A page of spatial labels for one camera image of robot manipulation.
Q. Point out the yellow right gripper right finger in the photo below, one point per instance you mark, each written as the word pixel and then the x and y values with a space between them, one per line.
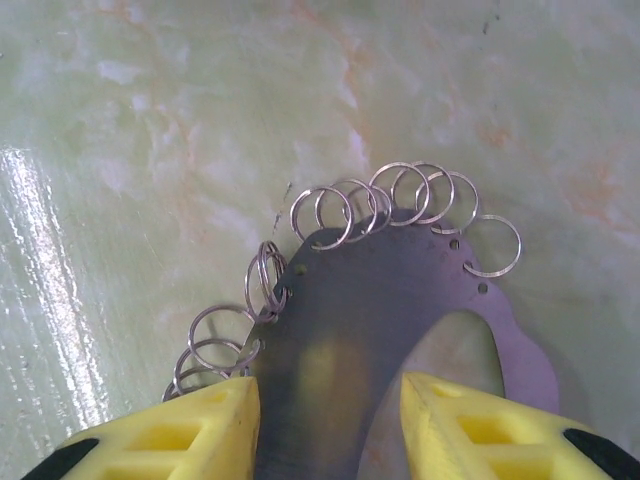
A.
pixel 500 450

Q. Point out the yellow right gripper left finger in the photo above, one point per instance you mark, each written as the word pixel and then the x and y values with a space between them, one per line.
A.
pixel 150 450

